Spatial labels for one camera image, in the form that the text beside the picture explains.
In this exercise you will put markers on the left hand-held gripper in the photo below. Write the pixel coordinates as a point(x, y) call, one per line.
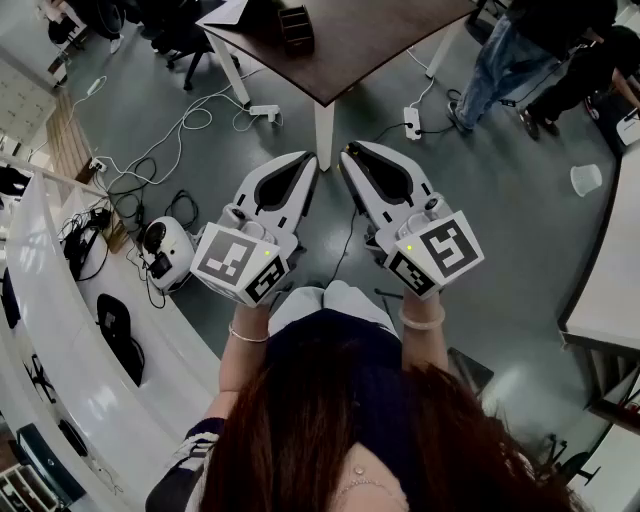
point(235, 260)

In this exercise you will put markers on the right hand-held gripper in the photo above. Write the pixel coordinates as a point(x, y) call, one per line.
point(445, 250)

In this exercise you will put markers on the dark wooden box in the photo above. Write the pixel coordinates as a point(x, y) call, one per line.
point(295, 30)

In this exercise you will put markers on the person's right forearm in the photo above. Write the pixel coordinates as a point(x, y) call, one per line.
point(425, 347)

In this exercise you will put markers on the person's left forearm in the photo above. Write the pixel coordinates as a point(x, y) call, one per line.
point(245, 362)

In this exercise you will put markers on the white power strip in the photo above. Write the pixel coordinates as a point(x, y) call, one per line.
point(412, 122)
point(98, 164)
point(95, 86)
point(262, 109)

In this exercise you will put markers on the person's light trousers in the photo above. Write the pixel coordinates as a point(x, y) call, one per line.
point(300, 305)

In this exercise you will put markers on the dark brown table white legs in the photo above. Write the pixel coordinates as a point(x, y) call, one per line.
point(370, 45)

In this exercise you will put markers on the pale pink bangle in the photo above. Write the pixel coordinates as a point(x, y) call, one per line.
point(420, 325)

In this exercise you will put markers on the person's dark navy top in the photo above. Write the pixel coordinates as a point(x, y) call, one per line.
point(330, 332)

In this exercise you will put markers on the black office chair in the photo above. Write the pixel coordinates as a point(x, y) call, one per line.
point(185, 35)

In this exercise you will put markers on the white plastic cup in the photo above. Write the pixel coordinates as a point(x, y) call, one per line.
point(586, 180)

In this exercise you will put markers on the black flat stand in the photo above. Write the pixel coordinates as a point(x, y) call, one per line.
point(467, 367)

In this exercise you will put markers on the light grey desk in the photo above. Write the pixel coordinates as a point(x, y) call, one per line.
point(610, 280)

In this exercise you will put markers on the white router box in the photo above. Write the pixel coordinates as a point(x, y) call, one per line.
point(631, 131)

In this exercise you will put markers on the white curved counter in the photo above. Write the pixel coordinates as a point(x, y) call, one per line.
point(60, 320)

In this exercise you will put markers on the black tripod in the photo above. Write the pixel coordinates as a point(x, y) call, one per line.
point(570, 462)

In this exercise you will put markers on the black flat case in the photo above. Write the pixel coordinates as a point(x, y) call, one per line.
point(47, 462)

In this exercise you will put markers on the white rounded camera device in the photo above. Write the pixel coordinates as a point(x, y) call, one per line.
point(175, 245)

